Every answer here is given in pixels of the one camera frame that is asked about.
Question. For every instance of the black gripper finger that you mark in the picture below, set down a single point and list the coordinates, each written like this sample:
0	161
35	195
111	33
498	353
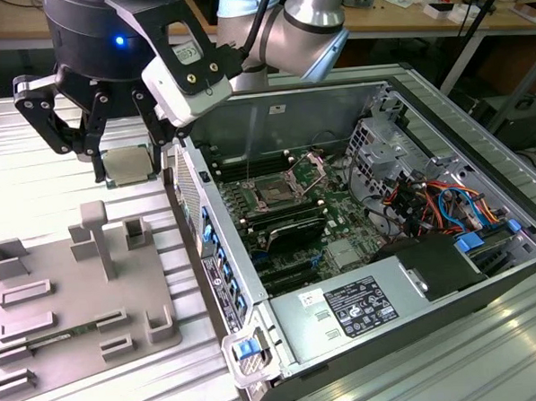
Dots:
154	125
43	113

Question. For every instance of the silver square CPU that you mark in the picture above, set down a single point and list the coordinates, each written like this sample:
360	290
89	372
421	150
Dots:
127	167

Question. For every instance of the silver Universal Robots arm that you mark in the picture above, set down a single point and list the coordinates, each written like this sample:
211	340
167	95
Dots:
312	14

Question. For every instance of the black RAM slot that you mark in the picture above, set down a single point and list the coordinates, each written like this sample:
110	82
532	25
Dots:
248	160
253	169

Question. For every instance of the CPU socket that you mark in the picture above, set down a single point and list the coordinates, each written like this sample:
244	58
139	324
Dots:
274	192

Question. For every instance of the black expansion slot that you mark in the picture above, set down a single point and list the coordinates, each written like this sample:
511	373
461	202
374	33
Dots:
295	282
285	270

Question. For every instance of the thin metal locking lever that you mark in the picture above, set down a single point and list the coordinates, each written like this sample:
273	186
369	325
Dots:
248	172

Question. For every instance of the blue rear panel tabs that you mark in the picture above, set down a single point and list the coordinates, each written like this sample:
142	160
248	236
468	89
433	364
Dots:
221	257

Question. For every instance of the black installed RAM stick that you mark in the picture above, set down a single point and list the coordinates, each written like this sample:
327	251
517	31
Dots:
287	218

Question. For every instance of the black graphics card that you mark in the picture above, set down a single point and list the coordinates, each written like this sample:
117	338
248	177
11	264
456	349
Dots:
297	237

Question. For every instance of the grey plastic parts rack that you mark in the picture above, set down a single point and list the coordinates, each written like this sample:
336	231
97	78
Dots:
84	300

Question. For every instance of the green motherboard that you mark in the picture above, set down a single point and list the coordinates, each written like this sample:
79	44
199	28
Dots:
336	215

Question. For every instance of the green RAM stick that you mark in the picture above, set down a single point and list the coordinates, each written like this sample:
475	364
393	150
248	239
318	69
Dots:
64	334

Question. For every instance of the silver chipset heat sink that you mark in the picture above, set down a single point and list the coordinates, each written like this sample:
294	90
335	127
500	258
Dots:
343	254

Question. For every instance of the perforated metal drive cage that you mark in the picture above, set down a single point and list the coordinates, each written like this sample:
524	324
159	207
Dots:
382	158

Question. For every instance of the blue case release latch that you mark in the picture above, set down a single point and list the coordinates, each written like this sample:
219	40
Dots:
245	350

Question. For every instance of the silver power supply unit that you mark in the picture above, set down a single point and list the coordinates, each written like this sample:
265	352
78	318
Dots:
301	329

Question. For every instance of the wooden desk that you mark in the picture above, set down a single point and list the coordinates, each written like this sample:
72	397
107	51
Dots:
398	18

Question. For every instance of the white small box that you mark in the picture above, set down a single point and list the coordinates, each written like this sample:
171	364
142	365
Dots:
440	11

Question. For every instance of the black fan shroud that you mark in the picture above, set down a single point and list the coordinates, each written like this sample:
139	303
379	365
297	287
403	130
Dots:
433	263

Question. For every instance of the blue disk carrier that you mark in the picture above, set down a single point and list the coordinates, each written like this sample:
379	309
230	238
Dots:
469	243

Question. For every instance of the black stand leg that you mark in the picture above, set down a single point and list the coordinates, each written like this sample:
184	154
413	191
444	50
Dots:
476	14

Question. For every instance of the open black PC case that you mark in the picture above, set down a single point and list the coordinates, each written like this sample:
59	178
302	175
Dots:
436	331

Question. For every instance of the small blue clip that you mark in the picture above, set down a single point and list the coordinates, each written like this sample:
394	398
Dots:
514	225

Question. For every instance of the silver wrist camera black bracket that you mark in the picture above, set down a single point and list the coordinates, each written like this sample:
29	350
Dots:
177	93

